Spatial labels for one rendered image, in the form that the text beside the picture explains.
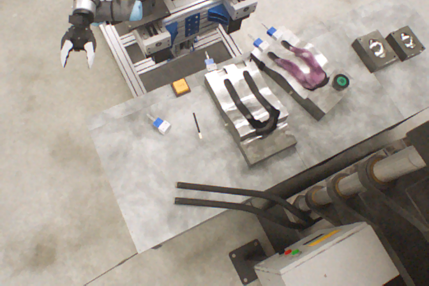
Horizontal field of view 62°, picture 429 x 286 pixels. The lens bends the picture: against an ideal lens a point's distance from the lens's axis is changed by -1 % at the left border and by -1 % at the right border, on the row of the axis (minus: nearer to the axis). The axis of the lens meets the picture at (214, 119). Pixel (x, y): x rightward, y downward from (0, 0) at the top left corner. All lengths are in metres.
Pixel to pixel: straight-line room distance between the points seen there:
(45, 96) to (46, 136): 0.31
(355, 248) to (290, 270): 0.20
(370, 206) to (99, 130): 1.24
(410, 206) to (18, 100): 2.58
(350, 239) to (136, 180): 1.01
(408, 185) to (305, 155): 0.79
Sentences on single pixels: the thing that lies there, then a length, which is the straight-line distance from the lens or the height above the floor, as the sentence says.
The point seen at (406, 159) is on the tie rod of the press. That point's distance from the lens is 0.97.
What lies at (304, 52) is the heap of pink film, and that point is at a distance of 1.95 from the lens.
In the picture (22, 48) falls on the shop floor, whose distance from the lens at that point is 3.19.
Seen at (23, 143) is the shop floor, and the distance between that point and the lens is 2.84.
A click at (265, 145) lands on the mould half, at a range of 1.74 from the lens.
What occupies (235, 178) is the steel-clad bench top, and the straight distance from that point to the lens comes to 1.74.
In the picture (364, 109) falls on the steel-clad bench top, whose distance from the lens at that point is 2.06.
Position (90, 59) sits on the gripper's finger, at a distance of 1.24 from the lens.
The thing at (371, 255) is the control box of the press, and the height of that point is 1.47.
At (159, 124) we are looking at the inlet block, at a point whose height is 0.84.
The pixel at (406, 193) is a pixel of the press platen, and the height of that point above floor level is 1.54.
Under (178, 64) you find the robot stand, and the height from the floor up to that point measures 0.21.
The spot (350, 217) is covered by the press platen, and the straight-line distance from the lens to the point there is 1.60.
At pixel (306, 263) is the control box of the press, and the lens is 1.08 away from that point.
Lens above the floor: 2.50
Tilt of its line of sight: 69 degrees down
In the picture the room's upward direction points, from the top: 12 degrees clockwise
